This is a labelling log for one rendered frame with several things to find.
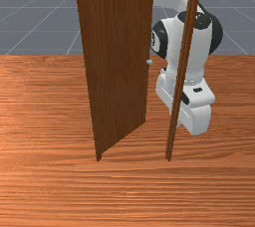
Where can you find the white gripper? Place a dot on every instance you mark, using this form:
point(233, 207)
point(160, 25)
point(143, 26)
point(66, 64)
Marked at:
point(199, 114)

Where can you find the brown wooden door leaf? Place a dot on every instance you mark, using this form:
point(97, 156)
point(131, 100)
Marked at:
point(116, 55)

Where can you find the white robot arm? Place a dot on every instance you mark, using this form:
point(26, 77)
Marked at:
point(202, 51)

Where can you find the brown wooden door frame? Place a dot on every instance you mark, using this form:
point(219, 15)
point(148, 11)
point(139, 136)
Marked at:
point(182, 71)

